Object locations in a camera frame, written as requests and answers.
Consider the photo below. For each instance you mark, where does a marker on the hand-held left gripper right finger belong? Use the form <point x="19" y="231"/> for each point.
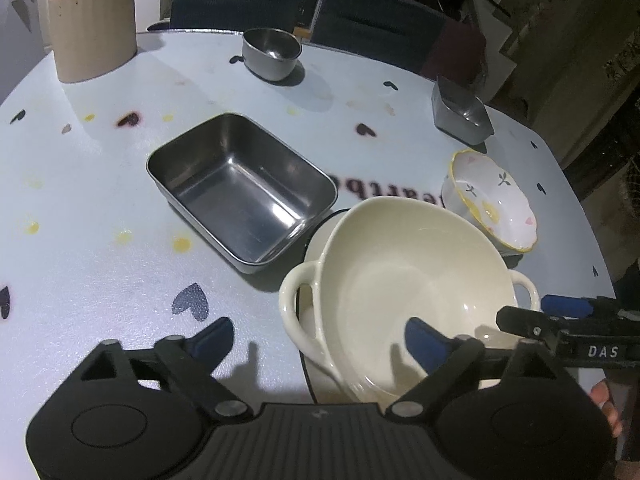
<point x="425" y="342"/>

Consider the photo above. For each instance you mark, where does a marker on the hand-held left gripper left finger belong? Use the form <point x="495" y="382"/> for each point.
<point x="215" y="337"/>

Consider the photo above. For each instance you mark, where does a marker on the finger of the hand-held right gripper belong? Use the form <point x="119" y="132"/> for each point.
<point x="565" y="306"/>
<point x="525" y="324"/>

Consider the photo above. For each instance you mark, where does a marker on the white leaf-print plate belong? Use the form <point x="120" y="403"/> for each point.
<point x="320" y="377"/>

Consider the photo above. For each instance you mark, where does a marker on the round steel bowl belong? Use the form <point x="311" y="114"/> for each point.
<point x="272" y="55"/>

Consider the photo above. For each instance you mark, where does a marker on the person's right hand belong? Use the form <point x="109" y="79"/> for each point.
<point x="607" y="405"/>

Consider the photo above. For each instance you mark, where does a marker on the yellow-rimmed floral bowl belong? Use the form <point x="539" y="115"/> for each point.
<point x="492" y="200"/>

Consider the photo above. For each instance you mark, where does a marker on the large rectangular steel tray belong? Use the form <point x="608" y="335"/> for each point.
<point x="240" y="190"/>

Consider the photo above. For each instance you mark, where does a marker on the small rectangular steel container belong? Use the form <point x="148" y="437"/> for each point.
<point x="460" y="115"/>

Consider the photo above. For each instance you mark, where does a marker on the maroon chair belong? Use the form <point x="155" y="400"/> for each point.
<point x="457" y="55"/>

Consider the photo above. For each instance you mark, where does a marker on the beige thermos jug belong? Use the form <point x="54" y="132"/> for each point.
<point x="92" y="30"/>

